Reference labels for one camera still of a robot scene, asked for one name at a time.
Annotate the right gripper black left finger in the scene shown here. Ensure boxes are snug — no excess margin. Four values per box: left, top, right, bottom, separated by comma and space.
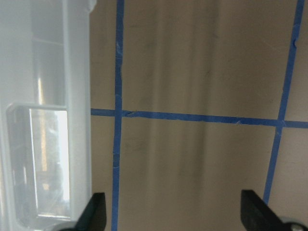
74, 192, 107, 231

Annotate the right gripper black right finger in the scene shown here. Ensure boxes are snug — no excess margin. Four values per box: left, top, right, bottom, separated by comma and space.
241, 190, 285, 231

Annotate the clear plastic storage box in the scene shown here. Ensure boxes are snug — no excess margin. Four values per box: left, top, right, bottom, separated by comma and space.
0, 0, 96, 231

